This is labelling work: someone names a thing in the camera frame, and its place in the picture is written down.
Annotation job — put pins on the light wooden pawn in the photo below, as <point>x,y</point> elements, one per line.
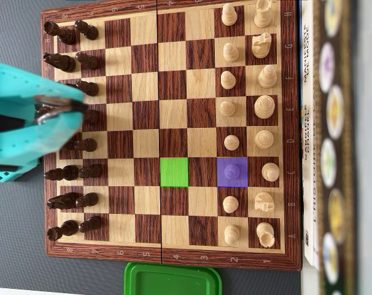
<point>230,204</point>
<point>232,234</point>
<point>229,17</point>
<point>231,53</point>
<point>228,80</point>
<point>231,142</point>
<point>231,172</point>
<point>227,108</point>

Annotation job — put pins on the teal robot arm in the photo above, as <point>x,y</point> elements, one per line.
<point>28,164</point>

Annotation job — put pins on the dark wooden queen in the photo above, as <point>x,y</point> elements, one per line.
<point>71,146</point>

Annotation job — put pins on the dark wooden knight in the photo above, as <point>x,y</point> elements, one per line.
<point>64,63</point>
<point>66,201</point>

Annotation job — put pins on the dark wooden pawn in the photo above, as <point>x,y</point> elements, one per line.
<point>92,224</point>
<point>93,116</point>
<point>89,30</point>
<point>87,145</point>
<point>91,87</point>
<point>89,61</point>
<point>89,200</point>
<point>92,171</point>

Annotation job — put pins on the dark wooden bishop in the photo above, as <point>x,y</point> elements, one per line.
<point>67,173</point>

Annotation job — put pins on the dark grey table mat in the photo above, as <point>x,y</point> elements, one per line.
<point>14,30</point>

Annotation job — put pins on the dark wooden rook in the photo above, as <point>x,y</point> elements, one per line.
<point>67,228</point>
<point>66,35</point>

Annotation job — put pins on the wooden folding chessboard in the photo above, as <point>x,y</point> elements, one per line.
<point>146,86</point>

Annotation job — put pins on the green plastic container lid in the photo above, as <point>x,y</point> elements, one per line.
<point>173,279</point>

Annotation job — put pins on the light wooden king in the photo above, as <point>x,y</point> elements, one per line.
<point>265,107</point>

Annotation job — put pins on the light wooden queen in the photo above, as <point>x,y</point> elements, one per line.
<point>264,139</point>

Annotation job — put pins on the light wooden bishop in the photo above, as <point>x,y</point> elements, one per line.
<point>267,77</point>
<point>270,172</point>

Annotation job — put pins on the light wooden knight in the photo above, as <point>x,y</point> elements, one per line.
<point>261,46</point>
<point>264,202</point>

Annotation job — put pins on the light wooden rook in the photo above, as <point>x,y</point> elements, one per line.
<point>262,17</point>
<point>265,233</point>

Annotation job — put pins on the white book with QR code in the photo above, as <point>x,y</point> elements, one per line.
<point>308,246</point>

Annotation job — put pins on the white art history book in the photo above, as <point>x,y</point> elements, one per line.
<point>316,258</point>

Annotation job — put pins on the grey Obama book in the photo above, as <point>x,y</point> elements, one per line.
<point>370,153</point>

